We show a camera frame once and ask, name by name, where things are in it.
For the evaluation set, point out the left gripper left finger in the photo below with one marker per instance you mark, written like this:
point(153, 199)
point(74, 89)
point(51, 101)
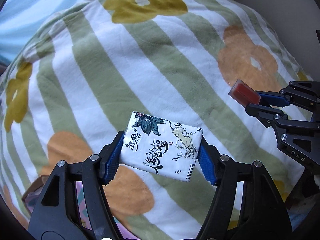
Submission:
point(56, 214)

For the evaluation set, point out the cardboard box pink teal flaps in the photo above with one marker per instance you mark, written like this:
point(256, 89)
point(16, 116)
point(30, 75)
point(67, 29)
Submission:
point(32, 194)

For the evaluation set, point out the striped floral blanket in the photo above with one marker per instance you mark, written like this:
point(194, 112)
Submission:
point(75, 83)

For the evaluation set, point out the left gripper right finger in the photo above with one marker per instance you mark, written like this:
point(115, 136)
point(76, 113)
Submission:
point(263, 214)

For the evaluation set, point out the white blue tissue pack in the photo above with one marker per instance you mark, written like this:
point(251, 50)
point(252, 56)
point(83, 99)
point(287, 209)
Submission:
point(161, 146)

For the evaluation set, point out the red lip gloss tube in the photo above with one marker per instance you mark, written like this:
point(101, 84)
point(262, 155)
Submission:
point(244, 94)

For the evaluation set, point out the light blue sheer curtain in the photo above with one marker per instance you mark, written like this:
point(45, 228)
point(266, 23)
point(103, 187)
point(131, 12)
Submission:
point(20, 19)

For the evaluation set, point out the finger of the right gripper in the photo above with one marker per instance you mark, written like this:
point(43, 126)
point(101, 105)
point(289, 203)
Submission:
point(268, 116)
point(273, 99)

